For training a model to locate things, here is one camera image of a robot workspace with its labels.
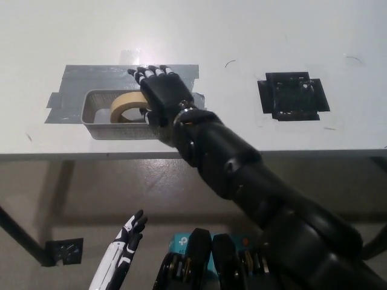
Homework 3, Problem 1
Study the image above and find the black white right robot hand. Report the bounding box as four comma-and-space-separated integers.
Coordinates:
127, 64, 195, 127

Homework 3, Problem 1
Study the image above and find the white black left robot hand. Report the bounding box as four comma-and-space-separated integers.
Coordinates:
88, 210, 149, 290

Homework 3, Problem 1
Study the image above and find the beige masking tape roll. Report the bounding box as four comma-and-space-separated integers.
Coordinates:
109, 92, 151, 124

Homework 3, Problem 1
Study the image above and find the small grey mesh container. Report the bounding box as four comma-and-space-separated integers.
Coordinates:
80, 89, 163, 141

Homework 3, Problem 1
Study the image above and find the black tape square patch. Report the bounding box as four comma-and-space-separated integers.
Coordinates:
257, 71, 331, 122

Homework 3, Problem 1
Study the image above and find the black metal table leg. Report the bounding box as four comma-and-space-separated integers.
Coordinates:
0, 205, 48, 267

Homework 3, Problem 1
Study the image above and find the grey duct tape patch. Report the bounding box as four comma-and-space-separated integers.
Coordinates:
44, 63, 207, 125

